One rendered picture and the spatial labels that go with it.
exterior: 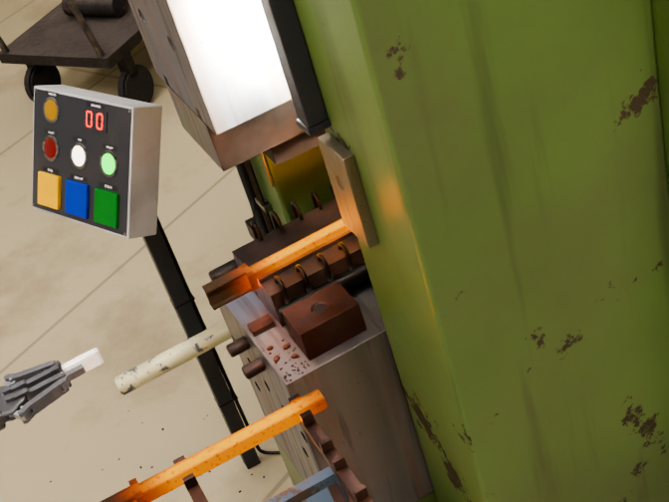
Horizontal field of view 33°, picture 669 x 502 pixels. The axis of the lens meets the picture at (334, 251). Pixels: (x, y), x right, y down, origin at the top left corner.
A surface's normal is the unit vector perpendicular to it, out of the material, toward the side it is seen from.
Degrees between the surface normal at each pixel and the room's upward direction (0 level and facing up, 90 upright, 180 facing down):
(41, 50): 0
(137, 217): 90
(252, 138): 90
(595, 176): 90
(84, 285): 0
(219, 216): 0
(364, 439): 90
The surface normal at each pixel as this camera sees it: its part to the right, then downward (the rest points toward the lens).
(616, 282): 0.44, 0.45
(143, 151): 0.76, 0.22
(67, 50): -0.25, -0.77
